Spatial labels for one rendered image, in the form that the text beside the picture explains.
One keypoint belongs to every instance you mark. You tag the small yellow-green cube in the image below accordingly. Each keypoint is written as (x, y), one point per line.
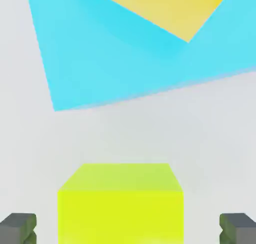
(120, 212)

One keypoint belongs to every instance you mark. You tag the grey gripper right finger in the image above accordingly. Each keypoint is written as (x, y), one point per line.
(241, 229)

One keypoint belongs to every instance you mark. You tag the small yellow cube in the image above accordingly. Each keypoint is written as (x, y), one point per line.
(170, 9)

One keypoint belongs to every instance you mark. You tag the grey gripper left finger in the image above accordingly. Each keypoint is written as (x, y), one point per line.
(15, 229)

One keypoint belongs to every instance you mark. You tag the large cyan box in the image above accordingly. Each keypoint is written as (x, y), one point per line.
(112, 57)

